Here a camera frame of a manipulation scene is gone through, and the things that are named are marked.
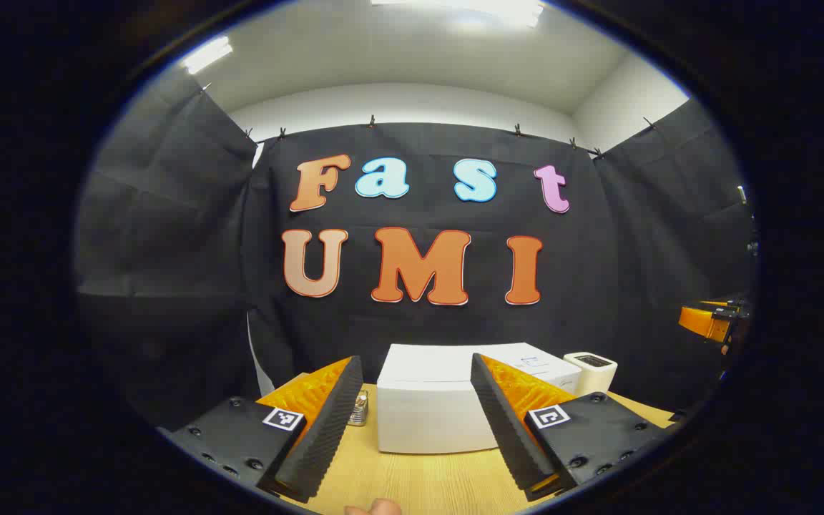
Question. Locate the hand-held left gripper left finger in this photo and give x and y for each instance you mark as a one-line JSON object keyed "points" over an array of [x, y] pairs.
{"points": [[326, 429]]}

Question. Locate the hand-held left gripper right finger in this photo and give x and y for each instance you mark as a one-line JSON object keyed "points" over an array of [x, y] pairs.
{"points": [[508, 429]]}

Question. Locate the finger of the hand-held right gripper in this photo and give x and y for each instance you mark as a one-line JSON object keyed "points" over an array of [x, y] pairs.
{"points": [[702, 322]]}

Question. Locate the white microwave oven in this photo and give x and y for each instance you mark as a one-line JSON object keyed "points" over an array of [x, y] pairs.
{"points": [[426, 400]]}

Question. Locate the white toaster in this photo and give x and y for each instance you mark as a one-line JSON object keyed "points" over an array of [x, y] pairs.
{"points": [[591, 377]]}

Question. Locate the black backdrop cloth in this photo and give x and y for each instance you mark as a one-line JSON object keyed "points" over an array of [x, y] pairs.
{"points": [[598, 272]]}

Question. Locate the row of black cloth clips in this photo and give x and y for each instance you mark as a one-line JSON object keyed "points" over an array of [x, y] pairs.
{"points": [[371, 121]]}

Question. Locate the ceiling light panel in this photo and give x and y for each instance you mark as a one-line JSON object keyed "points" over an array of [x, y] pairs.
{"points": [[204, 55], [476, 8]]}

